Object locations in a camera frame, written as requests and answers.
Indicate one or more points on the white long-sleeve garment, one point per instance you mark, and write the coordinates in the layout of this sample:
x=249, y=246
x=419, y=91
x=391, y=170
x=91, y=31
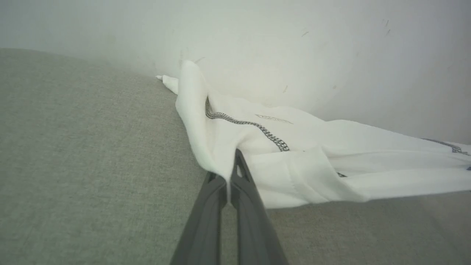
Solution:
x=294, y=165

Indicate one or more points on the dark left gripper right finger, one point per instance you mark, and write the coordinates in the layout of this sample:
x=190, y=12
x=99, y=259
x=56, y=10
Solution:
x=254, y=228

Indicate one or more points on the grey fabric sofa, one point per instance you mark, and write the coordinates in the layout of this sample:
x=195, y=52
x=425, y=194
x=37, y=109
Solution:
x=92, y=165

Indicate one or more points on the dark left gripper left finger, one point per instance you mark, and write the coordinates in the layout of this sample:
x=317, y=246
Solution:
x=202, y=232

